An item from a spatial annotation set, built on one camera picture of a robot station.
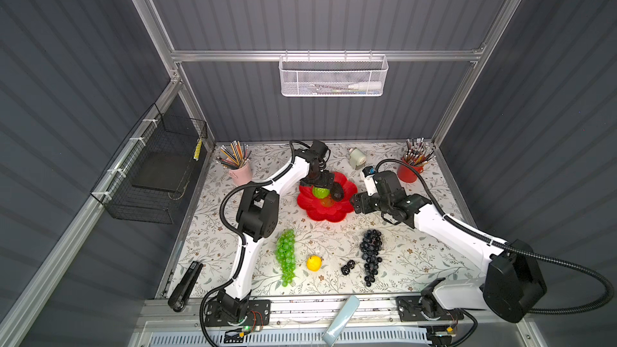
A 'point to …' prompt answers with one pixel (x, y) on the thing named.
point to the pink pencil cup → (241, 175)
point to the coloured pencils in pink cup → (234, 157)
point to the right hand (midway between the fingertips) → (362, 198)
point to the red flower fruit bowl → (316, 210)
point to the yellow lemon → (314, 263)
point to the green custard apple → (320, 193)
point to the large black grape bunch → (369, 247)
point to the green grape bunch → (287, 256)
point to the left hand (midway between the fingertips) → (323, 183)
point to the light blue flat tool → (341, 320)
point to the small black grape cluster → (345, 269)
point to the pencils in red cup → (418, 153)
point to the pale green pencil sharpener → (357, 157)
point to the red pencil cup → (406, 174)
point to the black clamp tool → (183, 288)
